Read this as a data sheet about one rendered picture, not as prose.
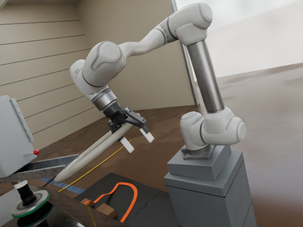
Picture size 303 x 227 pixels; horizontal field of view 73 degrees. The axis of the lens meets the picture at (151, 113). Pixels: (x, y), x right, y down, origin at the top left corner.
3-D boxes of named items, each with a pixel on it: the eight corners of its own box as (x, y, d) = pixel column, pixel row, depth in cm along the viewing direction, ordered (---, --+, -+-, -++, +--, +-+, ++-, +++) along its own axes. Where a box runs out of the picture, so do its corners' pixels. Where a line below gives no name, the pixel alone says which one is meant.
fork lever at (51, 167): (-23, 190, 125) (-27, 183, 124) (6, 171, 143) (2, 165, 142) (62, 179, 101) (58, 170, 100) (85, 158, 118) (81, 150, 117)
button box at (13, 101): (22, 144, 130) (1, 102, 123) (25, 142, 132) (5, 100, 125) (31, 142, 127) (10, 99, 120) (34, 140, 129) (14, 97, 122)
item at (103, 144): (36, 201, 88) (32, 195, 88) (96, 147, 132) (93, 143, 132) (112, 148, 68) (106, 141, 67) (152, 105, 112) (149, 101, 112)
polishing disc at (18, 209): (51, 187, 143) (50, 185, 142) (43, 206, 122) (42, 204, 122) (19, 199, 139) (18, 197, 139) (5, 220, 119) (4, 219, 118)
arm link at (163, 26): (144, 29, 112) (162, 20, 101) (162, 19, 122) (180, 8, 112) (156, 52, 116) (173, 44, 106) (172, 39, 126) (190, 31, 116)
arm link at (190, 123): (194, 138, 145) (185, 109, 140) (218, 138, 131) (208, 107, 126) (181, 149, 135) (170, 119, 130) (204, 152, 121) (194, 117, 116)
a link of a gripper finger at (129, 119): (122, 115, 86) (122, 113, 85) (145, 124, 82) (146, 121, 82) (117, 120, 83) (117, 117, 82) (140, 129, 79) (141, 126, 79)
